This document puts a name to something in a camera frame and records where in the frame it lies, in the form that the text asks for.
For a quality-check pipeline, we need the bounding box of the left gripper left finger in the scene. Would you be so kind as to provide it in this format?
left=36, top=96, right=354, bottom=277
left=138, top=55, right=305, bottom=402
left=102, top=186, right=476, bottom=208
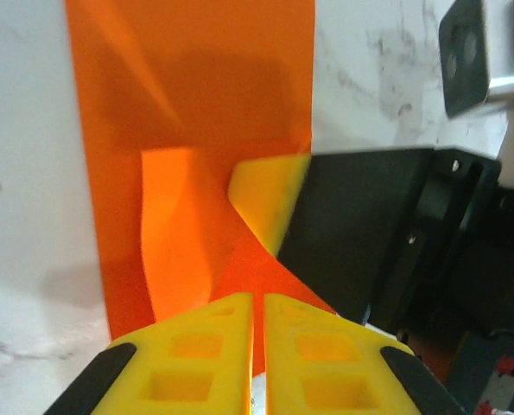
left=43, top=292, right=256, bottom=415

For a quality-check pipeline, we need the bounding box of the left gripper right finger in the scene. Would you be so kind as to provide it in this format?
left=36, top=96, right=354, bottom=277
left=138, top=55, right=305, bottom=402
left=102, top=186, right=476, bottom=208
left=263, top=292, right=470, bottom=415

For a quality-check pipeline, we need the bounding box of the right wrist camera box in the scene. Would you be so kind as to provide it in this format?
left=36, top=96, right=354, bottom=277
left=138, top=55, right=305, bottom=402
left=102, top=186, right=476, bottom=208
left=437, top=0, right=514, bottom=118

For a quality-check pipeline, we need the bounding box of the orange paper sheet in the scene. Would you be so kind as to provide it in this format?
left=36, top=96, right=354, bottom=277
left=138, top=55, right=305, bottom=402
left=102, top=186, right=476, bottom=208
left=64, top=0, right=339, bottom=342

